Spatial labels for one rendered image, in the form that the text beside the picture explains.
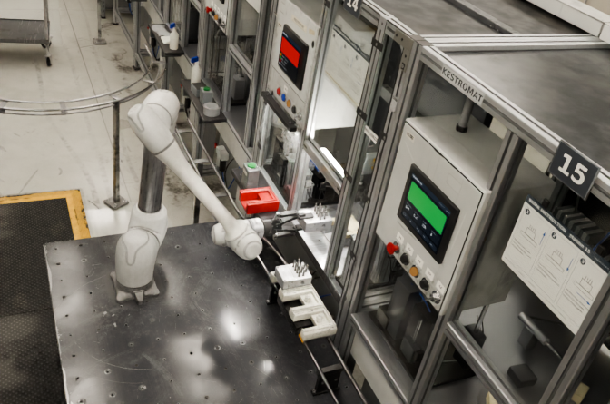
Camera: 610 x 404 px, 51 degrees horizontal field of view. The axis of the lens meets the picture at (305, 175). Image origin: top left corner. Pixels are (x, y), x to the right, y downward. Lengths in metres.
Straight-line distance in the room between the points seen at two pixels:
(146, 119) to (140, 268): 0.67
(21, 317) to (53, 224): 0.80
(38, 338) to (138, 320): 1.00
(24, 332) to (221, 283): 1.21
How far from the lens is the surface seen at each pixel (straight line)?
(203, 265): 3.02
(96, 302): 2.85
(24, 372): 3.52
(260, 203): 2.96
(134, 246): 2.71
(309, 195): 3.04
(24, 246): 4.22
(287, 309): 2.64
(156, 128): 2.43
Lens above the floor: 2.67
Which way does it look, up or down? 32 degrees down
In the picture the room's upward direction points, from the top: 10 degrees clockwise
